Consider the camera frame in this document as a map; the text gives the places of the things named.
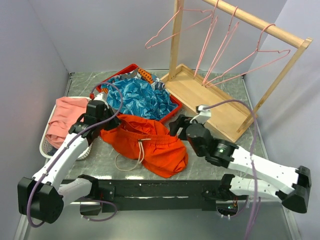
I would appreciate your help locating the blue leaf-patterned shorts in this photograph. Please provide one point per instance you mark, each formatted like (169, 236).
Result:
(135, 96)

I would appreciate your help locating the navy printed garment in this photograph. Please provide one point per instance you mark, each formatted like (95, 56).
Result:
(158, 86)

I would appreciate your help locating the pink garment in basket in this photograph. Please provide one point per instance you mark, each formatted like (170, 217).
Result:
(67, 111)

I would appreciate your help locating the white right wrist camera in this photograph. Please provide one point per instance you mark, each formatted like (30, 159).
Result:
(203, 115)

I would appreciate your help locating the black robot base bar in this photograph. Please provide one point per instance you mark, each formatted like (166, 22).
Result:
(142, 195)

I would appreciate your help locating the white perforated laundry basket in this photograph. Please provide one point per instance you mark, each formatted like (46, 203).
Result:
(46, 149)

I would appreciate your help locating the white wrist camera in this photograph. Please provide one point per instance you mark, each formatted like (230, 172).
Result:
(203, 115)
(101, 96)

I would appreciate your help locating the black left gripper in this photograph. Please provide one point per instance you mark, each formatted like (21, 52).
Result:
(114, 124)

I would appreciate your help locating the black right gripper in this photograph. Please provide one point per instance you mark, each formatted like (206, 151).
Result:
(181, 121)

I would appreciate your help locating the orange drawstring shorts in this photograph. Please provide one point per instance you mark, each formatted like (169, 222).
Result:
(149, 143)

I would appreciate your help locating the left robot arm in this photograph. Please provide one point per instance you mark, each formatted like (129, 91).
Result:
(41, 198)

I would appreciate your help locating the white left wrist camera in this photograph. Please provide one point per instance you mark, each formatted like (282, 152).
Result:
(101, 96)

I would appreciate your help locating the orange dotted garment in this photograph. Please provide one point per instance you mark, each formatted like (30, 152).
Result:
(145, 75)

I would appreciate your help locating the wooden clothes rack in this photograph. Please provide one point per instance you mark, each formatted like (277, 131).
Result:
(232, 120)

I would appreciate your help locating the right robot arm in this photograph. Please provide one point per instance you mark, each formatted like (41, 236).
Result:
(290, 186)

